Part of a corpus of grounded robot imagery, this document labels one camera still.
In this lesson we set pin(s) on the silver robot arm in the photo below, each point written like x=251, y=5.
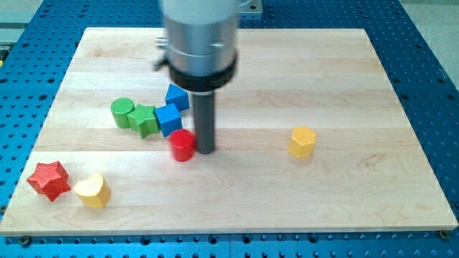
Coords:
x=200, y=43

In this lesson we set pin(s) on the blue triangle block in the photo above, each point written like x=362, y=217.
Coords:
x=177, y=96

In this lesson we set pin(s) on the yellow hexagon block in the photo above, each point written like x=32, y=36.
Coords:
x=302, y=141

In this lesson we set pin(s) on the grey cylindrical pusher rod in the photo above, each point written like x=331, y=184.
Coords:
x=203, y=112

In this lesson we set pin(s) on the red cylinder block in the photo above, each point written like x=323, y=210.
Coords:
x=182, y=144

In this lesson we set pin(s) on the blue cube block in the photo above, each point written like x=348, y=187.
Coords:
x=169, y=119

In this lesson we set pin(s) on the wooden board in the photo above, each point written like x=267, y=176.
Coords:
x=367, y=171

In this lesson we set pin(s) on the green star block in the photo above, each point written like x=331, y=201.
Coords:
x=143, y=120

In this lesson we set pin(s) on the green cylinder block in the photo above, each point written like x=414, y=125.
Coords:
x=120, y=108

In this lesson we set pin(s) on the yellow heart block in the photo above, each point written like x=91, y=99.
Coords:
x=94, y=192

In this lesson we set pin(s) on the red star block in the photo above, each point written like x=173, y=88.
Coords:
x=50, y=179

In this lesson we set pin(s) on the metal bracket at top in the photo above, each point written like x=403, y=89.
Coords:
x=250, y=7

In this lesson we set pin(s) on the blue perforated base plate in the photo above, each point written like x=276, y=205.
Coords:
x=37, y=64

